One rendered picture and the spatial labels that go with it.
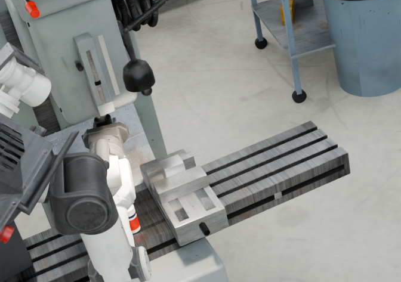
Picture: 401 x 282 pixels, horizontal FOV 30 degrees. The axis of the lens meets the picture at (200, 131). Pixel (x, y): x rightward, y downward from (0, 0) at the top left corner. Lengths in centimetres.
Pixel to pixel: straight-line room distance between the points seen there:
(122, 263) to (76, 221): 20
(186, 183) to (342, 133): 198
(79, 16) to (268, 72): 294
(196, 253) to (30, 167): 95
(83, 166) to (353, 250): 198
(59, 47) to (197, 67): 310
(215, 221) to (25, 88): 79
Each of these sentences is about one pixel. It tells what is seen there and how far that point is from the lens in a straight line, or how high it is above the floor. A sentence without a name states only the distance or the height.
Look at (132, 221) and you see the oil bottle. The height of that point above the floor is 95.
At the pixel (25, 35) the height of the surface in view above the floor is 152.
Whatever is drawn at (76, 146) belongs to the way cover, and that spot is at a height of 100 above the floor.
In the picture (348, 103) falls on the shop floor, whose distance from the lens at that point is 424.
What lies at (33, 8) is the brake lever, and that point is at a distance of 161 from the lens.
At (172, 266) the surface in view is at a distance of 216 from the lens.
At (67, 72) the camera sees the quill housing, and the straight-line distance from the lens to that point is 186.
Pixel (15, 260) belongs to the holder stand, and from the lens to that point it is 218.
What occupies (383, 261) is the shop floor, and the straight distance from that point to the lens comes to 325.
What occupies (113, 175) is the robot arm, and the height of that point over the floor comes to 125.
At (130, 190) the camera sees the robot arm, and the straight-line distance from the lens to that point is 181.
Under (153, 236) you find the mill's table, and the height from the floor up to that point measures 90.
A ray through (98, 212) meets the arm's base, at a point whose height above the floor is 141.
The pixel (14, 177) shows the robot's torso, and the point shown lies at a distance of 132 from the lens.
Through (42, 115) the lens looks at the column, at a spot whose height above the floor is 114.
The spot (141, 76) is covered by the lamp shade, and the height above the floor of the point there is 148.
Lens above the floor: 227
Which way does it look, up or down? 32 degrees down
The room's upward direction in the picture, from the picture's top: 13 degrees counter-clockwise
